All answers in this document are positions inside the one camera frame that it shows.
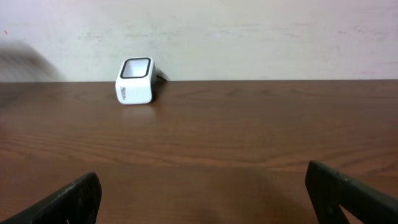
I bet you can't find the white barcode scanner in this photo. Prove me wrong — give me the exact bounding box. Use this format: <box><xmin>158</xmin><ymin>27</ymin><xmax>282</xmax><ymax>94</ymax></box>
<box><xmin>115</xmin><ymin>57</ymin><xmax>156</xmax><ymax>105</ymax></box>

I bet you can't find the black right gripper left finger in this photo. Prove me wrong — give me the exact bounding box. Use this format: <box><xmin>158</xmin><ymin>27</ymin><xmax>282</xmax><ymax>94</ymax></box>
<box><xmin>1</xmin><ymin>172</ymin><xmax>102</xmax><ymax>224</ymax></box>

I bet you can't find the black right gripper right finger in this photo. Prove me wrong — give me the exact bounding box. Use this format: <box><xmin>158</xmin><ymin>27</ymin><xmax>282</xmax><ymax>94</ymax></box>
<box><xmin>305</xmin><ymin>161</ymin><xmax>397</xmax><ymax>223</ymax></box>

